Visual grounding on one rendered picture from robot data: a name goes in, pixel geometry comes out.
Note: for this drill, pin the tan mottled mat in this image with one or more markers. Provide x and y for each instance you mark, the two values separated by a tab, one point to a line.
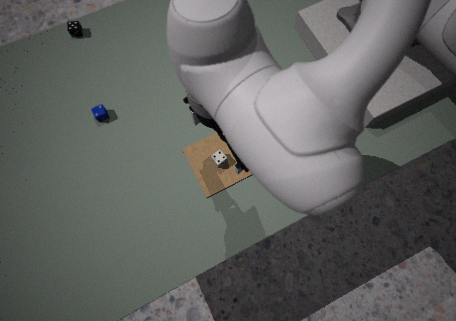
211	178

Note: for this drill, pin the white die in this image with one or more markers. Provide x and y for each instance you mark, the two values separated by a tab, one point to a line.
219	158

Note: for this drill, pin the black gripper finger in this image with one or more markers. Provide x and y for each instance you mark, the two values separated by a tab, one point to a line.
239	165
193	114

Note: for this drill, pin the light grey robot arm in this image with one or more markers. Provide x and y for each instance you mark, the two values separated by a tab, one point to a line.
295	129

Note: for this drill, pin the black die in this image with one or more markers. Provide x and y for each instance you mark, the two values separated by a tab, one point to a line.
75	29

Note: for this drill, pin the blue die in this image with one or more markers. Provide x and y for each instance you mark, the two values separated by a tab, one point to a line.
100	113

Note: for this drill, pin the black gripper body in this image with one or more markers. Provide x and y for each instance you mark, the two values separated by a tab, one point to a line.
208	122

